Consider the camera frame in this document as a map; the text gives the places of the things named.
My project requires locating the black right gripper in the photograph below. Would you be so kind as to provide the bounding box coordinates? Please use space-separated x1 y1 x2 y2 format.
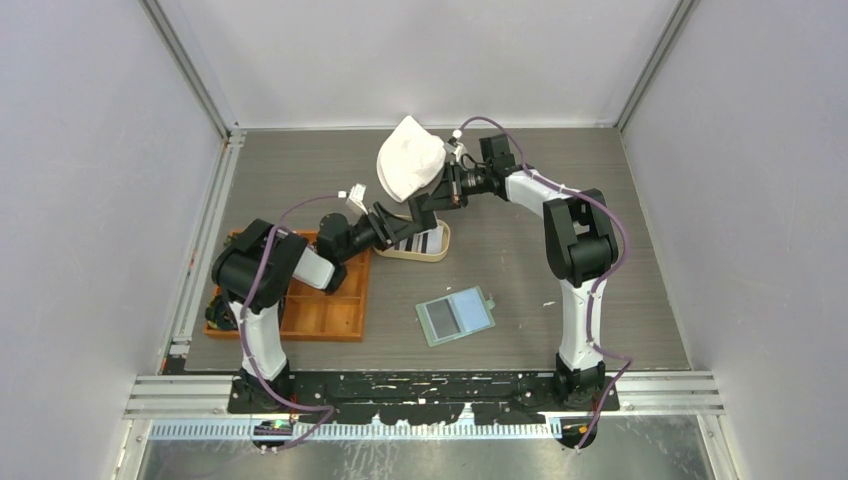
422 162 492 214

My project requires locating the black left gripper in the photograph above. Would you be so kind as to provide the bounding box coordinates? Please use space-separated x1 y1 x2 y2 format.
338 202 422 263

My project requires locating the beige oval card tray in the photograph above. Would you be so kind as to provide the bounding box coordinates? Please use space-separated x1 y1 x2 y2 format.
373 219 451 263

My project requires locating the dark grey credit card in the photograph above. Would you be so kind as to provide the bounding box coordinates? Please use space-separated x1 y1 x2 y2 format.
425 299 460 340

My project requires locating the green card holder wallet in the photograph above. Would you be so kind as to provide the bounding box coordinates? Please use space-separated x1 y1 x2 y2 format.
415 286 495 347

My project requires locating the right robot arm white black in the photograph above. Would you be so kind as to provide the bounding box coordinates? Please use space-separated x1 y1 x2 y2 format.
408 131 619 411

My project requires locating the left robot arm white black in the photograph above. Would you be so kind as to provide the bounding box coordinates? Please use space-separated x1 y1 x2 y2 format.
211 198 438 413

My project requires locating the white folded cloth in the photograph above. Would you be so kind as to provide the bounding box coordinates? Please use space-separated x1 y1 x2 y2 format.
376 115 446 203

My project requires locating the orange compartment organizer tray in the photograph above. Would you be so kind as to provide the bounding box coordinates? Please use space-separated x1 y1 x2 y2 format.
204 219 370 348

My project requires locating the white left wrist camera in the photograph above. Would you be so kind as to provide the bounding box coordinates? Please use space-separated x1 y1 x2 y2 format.
337 183 369 215

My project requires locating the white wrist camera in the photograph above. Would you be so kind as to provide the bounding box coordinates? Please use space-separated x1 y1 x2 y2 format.
444 129 467 164
337 183 369 215

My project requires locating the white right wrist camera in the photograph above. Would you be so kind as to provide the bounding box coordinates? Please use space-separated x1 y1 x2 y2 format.
444 129 467 164

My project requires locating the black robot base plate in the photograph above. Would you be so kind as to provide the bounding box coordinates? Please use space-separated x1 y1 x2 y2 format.
227 369 620 427

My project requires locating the dark coiled strap bundle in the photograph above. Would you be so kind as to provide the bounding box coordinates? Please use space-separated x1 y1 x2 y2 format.
203 298 236 333

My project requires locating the aluminium frame rail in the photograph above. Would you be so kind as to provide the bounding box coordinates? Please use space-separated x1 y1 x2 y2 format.
124 370 724 419

